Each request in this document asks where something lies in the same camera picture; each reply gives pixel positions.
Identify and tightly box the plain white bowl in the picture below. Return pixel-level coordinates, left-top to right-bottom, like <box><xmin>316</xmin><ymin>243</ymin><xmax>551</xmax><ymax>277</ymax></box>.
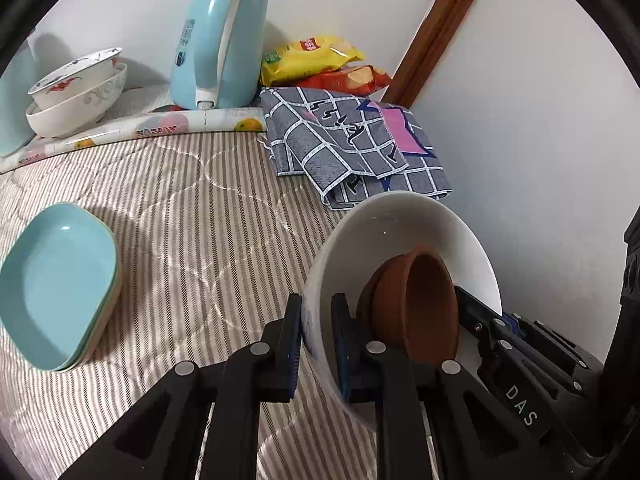
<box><xmin>303</xmin><ymin>192</ymin><xmax>503</xmax><ymax>433</ymax></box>

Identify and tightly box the green square plate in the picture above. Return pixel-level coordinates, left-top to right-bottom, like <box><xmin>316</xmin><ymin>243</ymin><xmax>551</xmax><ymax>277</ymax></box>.
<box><xmin>50</xmin><ymin>255</ymin><xmax>124</xmax><ymax>374</ymax></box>

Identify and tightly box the wooden door frame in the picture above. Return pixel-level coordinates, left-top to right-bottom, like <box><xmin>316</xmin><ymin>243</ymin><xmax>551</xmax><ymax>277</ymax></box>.
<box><xmin>382</xmin><ymin>0</ymin><xmax>498</xmax><ymax>108</ymax></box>

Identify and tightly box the light blue electric kettle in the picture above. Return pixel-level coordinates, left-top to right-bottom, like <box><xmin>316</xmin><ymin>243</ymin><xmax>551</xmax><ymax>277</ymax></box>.
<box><xmin>170</xmin><ymin>0</ymin><xmax>269</xmax><ymax>111</ymax></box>

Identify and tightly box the blue and red patterned bowl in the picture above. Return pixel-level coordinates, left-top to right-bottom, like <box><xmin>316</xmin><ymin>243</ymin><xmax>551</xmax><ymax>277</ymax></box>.
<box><xmin>27</xmin><ymin>47</ymin><xmax>123</xmax><ymax>111</ymax></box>

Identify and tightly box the yellow chip bag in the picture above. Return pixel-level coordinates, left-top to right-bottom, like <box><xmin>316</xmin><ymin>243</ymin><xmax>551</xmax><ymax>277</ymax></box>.
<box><xmin>260</xmin><ymin>35</ymin><xmax>367</xmax><ymax>87</ymax></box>

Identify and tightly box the grey checked cloth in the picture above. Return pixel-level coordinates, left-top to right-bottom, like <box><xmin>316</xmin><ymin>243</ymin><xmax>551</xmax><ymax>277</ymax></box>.
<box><xmin>260</xmin><ymin>86</ymin><xmax>455</xmax><ymax>211</ymax></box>

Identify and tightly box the light blue thermos jug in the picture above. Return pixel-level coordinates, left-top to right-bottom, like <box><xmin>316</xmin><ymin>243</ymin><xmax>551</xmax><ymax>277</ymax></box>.
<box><xmin>0</xmin><ymin>50</ymin><xmax>33</xmax><ymax>157</ymax></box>

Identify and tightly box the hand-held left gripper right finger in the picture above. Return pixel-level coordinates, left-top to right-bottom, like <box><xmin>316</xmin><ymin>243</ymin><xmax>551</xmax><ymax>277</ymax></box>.
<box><xmin>331</xmin><ymin>292</ymin><xmax>551</xmax><ymax>480</ymax></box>

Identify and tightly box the rolled printed plastic sheet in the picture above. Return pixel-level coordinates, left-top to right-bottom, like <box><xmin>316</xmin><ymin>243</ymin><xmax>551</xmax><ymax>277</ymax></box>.
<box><xmin>0</xmin><ymin>106</ymin><xmax>268</xmax><ymax>173</ymax></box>

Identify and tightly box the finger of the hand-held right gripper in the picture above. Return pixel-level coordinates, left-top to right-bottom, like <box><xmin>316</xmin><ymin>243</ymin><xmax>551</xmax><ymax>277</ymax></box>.
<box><xmin>502</xmin><ymin>312</ymin><xmax>590</xmax><ymax>396</ymax></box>
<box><xmin>452</xmin><ymin>285</ymin><xmax>508</xmax><ymax>361</ymax></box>

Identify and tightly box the blue square plate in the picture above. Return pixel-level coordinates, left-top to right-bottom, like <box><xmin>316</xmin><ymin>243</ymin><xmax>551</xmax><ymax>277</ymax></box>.
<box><xmin>0</xmin><ymin>202</ymin><xmax>120</xmax><ymax>372</ymax></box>

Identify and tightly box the striped quilted blanket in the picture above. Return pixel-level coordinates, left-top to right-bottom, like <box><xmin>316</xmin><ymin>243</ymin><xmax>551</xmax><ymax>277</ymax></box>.
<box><xmin>0</xmin><ymin>130</ymin><xmax>391</xmax><ymax>480</ymax></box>

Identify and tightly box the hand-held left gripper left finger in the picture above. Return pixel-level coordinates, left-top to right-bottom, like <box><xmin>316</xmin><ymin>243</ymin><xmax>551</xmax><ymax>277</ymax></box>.
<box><xmin>60</xmin><ymin>292</ymin><xmax>304</xmax><ymax>480</ymax></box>

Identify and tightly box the red chip bag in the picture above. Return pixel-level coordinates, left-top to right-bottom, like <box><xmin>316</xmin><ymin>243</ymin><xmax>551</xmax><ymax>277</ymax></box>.
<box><xmin>295</xmin><ymin>64</ymin><xmax>393</xmax><ymax>96</ymax></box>

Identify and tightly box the small brown bowl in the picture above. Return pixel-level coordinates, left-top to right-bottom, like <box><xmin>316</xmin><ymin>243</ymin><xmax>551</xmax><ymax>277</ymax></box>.
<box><xmin>356</xmin><ymin>255</ymin><xmax>401</xmax><ymax>336</ymax></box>
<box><xmin>372</xmin><ymin>252</ymin><xmax>461</xmax><ymax>367</ymax></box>

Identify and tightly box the white bowl with grey print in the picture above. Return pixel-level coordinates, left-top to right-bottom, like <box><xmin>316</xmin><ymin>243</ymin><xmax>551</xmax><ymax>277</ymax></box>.
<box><xmin>25</xmin><ymin>62</ymin><xmax>128</xmax><ymax>138</ymax></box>

